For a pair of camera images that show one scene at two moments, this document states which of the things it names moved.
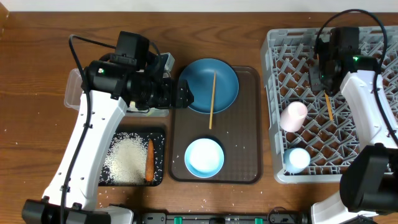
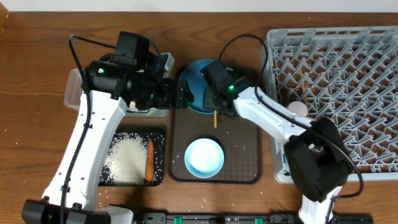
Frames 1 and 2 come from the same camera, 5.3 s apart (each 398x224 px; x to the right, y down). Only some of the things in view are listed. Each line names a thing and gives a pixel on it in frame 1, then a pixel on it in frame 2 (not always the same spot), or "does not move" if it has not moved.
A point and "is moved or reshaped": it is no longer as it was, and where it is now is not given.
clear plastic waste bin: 74,86 does not move
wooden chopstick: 329,104 to 303,88
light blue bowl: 204,158 does not move
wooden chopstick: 212,107 is moved or reshaped
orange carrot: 150,164 does not move
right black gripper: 314,83 to 208,101
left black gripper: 181,102 does not move
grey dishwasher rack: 329,133 does not move
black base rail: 273,216 does not move
